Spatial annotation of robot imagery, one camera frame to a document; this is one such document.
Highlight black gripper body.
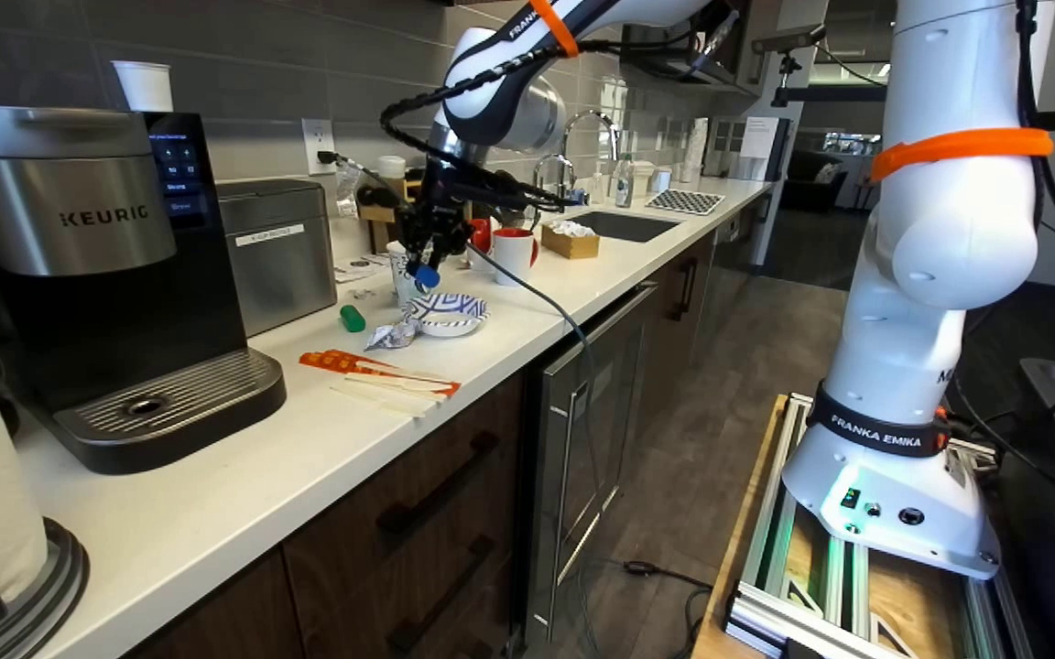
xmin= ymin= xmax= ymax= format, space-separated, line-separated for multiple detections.
xmin=401 ymin=159 xmax=469 ymax=241

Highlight blue cylinder block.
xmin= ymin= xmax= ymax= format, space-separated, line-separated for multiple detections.
xmin=413 ymin=263 xmax=441 ymax=290

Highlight green cylinder block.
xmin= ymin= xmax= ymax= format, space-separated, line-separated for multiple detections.
xmin=341 ymin=302 xmax=368 ymax=334

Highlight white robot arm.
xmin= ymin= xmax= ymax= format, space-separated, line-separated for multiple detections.
xmin=405 ymin=0 xmax=1052 ymax=577

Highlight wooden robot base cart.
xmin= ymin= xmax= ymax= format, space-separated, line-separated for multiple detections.
xmin=688 ymin=391 xmax=1033 ymax=659

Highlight blue patterned paper bowl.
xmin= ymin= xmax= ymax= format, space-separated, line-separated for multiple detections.
xmin=413 ymin=291 xmax=489 ymax=339

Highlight white paper cup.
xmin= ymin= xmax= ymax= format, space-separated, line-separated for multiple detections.
xmin=384 ymin=241 xmax=427 ymax=310

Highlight wooden organizer rack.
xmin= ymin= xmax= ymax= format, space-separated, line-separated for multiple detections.
xmin=357 ymin=177 xmax=413 ymax=249

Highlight white red mug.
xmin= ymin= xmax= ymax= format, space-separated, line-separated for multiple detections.
xmin=489 ymin=225 xmax=538 ymax=280

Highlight crumpled foil wrapper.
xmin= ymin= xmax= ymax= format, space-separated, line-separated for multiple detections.
xmin=368 ymin=314 xmax=423 ymax=352

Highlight tan sponge box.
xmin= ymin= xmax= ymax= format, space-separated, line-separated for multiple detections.
xmin=541 ymin=223 xmax=602 ymax=261

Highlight silver toaster box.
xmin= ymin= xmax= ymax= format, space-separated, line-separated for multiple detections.
xmin=221 ymin=178 xmax=336 ymax=338

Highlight chrome faucet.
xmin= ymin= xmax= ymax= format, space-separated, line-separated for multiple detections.
xmin=532 ymin=109 xmax=604 ymax=211

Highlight orange chopstick wrapper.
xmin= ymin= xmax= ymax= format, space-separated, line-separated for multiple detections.
xmin=302 ymin=346 xmax=463 ymax=400

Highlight kitchen sink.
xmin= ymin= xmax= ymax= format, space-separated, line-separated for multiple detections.
xmin=572 ymin=211 xmax=679 ymax=241

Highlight stainless dishwasher door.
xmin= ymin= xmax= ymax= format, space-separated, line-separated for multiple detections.
xmin=523 ymin=286 xmax=651 ymax=648

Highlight dish drying rack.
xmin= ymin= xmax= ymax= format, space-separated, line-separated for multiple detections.
xmin=644 ymin=190 xmax=722 ymax=214

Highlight dark wood cabinet drawers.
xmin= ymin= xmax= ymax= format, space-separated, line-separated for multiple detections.
xmin=126 ymin=379 xmax=523 ymax=659

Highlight Keurig coffee maker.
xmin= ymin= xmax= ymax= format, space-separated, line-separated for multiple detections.
xmin=0 ymin=106 xmax=285 ymax=472

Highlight black paper towel holder base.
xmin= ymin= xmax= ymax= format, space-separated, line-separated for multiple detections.
xmin=0 ymin=521 xmax=93 ymax=659

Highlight black power cable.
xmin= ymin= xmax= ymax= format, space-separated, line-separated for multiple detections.
xmin=318 ymin=151 xmax=594 ymax=346

